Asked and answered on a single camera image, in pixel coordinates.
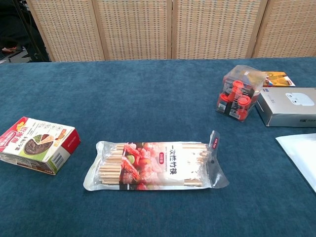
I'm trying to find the clear box of red-black bottles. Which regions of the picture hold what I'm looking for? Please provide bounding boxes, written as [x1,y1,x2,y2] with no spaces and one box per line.
[215,64,267,123]

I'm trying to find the yellow orange illustrated box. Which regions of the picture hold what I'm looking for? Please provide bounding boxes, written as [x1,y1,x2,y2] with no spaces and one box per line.
[261,71,296,87]

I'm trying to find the silver earbuds box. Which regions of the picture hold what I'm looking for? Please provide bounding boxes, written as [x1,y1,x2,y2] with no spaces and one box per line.
[255,87,316,127]

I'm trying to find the blue velvet tablecloth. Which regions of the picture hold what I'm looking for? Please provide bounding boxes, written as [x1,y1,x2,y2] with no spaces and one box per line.
[0,57,316,237]

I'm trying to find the bamboo chopsticks plastic pack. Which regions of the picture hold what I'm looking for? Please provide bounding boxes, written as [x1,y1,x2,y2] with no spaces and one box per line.
[83,130,230,192]

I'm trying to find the woven wood folding screen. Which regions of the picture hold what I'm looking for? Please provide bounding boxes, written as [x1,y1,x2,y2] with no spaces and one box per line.
[26,0,316,62]

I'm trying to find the red white food carton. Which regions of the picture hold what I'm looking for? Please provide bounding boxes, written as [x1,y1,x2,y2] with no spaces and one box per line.
[0,117,81,176]

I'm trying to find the black tripod stand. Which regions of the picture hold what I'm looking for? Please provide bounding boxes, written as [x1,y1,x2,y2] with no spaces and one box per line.
[13,0,51,62]

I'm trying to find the white plastic pouch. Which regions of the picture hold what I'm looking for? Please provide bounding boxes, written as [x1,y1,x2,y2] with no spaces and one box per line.
[276,133,316,193]

